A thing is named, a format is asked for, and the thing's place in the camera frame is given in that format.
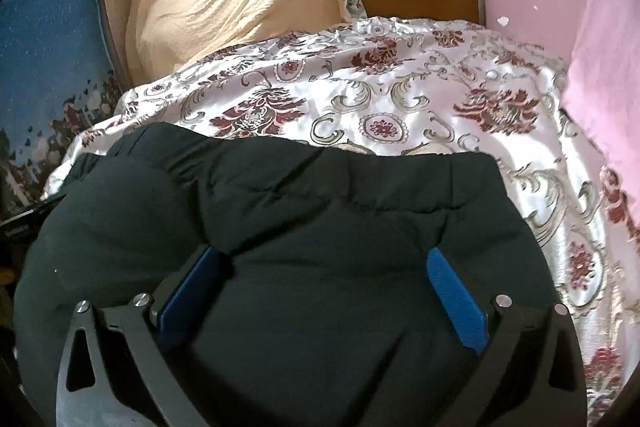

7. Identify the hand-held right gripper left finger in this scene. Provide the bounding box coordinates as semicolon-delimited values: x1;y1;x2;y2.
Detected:
55;246;232;427

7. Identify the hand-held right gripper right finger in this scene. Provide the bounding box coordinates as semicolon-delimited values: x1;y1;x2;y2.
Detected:
426;247;587;427

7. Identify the black padded jacket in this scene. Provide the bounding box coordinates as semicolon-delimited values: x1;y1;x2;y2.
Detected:
12;122;586;427

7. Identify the floral satin bedspread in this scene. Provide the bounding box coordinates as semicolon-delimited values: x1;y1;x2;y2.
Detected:
42;17;640;423

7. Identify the pink cloth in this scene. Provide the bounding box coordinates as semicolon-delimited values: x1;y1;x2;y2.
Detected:
560;0;640;253

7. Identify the blue printed wall blanket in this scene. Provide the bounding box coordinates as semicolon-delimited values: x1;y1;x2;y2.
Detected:
0;0;126;228

